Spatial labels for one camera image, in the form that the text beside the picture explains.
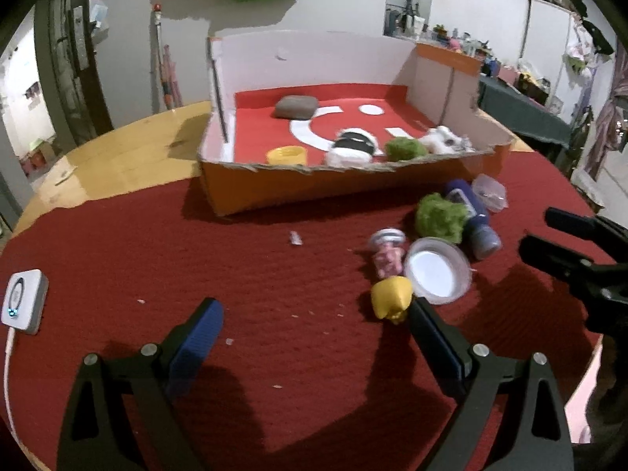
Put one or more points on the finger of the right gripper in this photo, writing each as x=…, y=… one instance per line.
x=605, y=233
x=602, y=289

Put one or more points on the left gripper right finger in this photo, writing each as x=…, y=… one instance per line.
x=532, y=433

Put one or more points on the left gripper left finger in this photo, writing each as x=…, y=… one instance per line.
x=118, y=407

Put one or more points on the clear plastic small box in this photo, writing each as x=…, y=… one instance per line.
x=490, y=192

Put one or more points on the green fluffy ball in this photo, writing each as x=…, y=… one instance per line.
x=440, y=218
x=401, y=149

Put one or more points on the white fluffy plush toy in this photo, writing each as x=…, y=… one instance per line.
x=442, y=140

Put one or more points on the white black fluffy toy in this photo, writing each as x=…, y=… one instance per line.
x=352, y=147

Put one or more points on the yellow plastic cup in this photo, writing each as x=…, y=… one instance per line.
x=287, y=156

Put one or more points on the pink curtain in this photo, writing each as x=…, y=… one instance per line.
x=607, y=137

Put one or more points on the blue bottle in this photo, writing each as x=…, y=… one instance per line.
x=479, y=237

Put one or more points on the dark cloth covered table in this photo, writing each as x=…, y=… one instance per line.
x=525, y=118

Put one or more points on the white square smart device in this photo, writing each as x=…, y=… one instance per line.
x=24, y=301

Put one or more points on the white cabinet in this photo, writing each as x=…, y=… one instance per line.
x=552, y=27

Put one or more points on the red table cloth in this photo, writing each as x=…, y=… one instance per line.
x=303, y=376

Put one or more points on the grey rounded case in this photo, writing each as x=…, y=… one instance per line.
x=296, y=107

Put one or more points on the orange cardboard box tray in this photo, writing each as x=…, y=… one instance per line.
x=390, y=87

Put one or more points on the orange handled broom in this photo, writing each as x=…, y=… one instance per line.
x=168, y=78

